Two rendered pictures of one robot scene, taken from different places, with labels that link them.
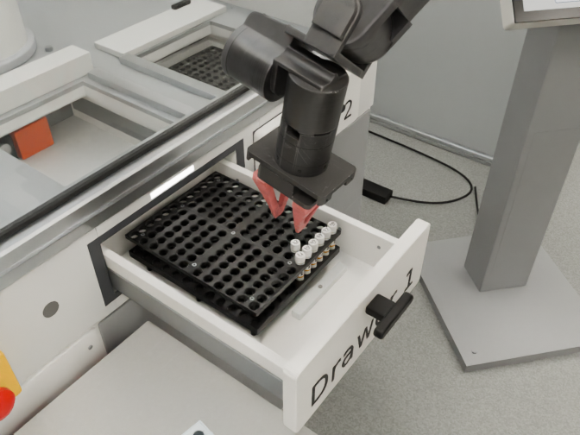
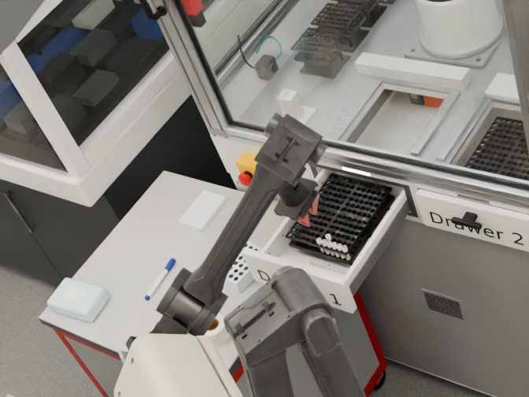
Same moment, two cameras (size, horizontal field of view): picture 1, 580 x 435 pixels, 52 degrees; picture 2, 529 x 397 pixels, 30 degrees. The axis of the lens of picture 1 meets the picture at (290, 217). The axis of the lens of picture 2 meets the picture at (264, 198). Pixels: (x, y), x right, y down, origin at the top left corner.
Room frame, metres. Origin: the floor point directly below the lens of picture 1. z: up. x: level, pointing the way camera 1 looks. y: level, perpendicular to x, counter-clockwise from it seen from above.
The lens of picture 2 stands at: (0.85, -1.63, 2.56)
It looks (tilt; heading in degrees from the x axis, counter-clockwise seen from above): 42 degrees down; 104
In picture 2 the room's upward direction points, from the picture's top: 24 degrees counter-clockwise
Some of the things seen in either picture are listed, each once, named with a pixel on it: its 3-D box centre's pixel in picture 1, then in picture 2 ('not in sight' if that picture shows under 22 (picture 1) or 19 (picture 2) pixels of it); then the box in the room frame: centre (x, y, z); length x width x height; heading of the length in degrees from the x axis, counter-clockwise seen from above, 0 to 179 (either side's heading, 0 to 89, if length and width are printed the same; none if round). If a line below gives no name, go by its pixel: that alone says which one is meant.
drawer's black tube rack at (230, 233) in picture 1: (235, 249); (342, 220); (0.58, 0.07, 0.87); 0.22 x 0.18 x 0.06; 53
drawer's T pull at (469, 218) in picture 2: not in sight; (468, 219); (0.88, -0.06, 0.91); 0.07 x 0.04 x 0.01; 143
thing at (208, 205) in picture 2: not in sight; (203, 210); (0.19, 0.35, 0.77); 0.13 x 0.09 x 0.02; 53
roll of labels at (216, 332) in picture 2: not in sight; (214, 329); (0.22, -0.09, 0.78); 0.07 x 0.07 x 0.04
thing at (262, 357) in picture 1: (230, 249); (344, 219); (0.59, 0.08, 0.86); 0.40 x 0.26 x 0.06; 53
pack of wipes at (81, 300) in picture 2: not in sight; (78, 298); (-0.16, 0.12, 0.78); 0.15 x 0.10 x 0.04; 148
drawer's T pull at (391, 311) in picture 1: (384, 310); not in sight; (0.45, -0.11, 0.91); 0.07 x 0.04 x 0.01; 143
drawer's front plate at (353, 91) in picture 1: (312, 124); (475, 220); (0.89, -0.04, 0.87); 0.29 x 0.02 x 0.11; 143
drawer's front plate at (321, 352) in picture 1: (362, 317); (297, 280); (0.46, -0.09, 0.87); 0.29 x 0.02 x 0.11; 143
